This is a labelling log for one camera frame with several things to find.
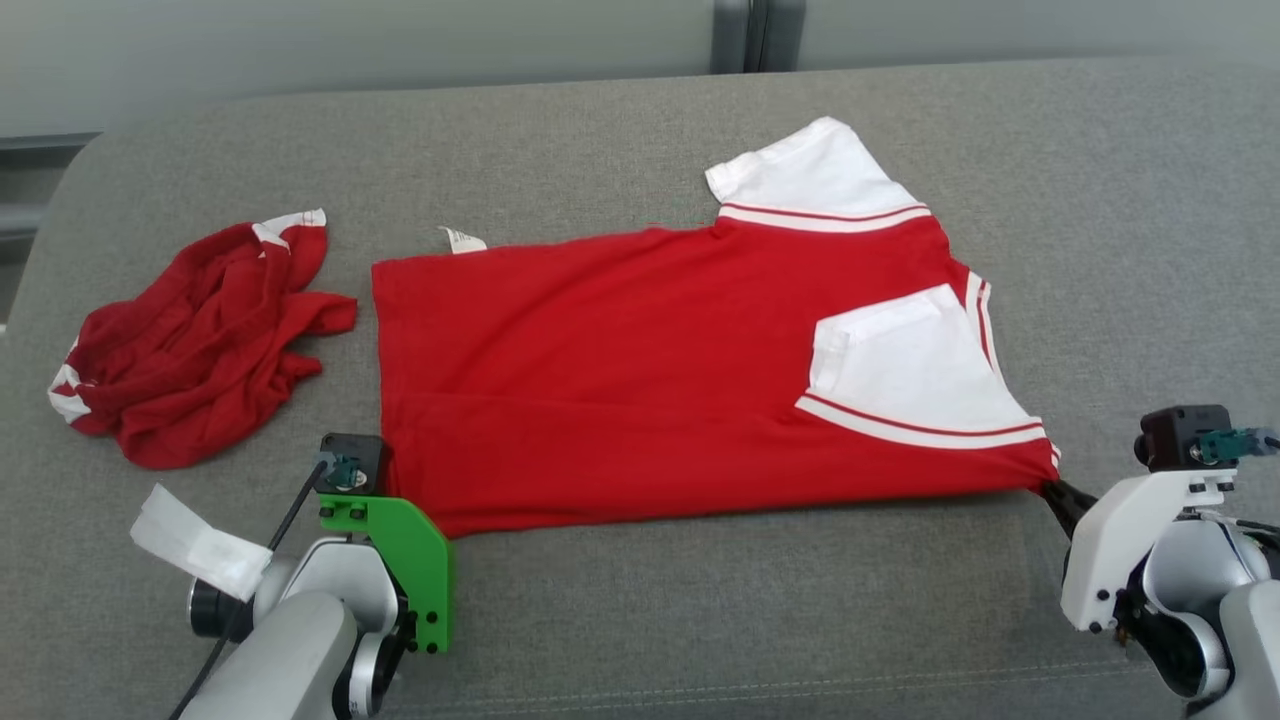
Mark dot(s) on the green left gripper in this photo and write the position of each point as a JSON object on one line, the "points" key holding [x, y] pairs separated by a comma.
{"points": [[415, 560]]}

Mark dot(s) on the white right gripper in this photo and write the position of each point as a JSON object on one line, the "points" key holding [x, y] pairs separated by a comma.
{"points": [[1110, 550]]}

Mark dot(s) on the red shirt with white sleeves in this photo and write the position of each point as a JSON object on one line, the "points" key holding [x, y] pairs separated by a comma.
{"points": [[650, 380]]}

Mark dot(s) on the red shorts with white stripe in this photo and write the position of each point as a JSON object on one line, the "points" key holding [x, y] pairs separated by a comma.
{"points": [[200, 350]]}

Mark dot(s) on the white grey robot left arm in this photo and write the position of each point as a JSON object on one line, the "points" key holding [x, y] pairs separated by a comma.
{"points": [[290, 660]]}

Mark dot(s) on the white crumpled paper tag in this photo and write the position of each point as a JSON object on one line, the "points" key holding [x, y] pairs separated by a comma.
{"points": [[200, 545]]}

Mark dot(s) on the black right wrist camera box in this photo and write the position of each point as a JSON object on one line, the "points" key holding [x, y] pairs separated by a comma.
{"points": [[1170, 435]]}

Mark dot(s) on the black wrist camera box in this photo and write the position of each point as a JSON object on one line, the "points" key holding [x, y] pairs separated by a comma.
{"points": [[355, 450], [1170, 435]]}

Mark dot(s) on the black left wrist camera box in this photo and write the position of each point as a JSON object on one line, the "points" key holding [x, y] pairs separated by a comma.
{"points": [[355, 450]]}

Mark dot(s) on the grey metal partition post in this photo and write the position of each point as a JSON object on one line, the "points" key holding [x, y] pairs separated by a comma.
{"points": [[732, 35], [785, 35]]}

